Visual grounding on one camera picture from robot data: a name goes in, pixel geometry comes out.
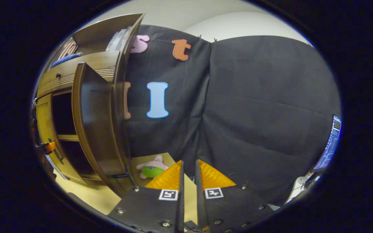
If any black book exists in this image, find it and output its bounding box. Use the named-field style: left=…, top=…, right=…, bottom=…
left=119, top=26, right=134, bottom=52

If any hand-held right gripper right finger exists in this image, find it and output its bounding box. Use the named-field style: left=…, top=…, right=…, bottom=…
left=195, top=159, right=273, bottom=233

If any white book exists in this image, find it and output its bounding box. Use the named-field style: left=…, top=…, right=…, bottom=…
left=110, top=29, right=125, bottom=51

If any folded blue towel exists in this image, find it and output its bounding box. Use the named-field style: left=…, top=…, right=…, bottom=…
left=51, top=53, right=84, bottom=68

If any wooden ribbed drawer front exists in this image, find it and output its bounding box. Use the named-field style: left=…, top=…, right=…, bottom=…
left=37, top=51, right=120, bottom=97

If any computer monitor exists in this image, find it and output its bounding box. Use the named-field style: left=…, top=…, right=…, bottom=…
left=313, top=114, right=342, bottom=172

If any wooden double-door shoe cabinet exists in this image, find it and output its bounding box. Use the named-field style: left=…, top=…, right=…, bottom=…
left=31, top=13, right=146, bottom=196

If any purple book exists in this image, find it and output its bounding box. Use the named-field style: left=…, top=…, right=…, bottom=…
left=106, top=31, right=117, bottom=51

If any wooden inner cabinet shelf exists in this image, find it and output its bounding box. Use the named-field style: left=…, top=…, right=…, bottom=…
left=57, top=134, right=79, bottom=142

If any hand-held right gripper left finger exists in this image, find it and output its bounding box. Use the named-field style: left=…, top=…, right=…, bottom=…
left=107, top=160, right=185, bottom=233

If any pink and green plush toy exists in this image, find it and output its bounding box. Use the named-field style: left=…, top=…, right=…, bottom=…
left=136, top=155, right=170, bottom=179

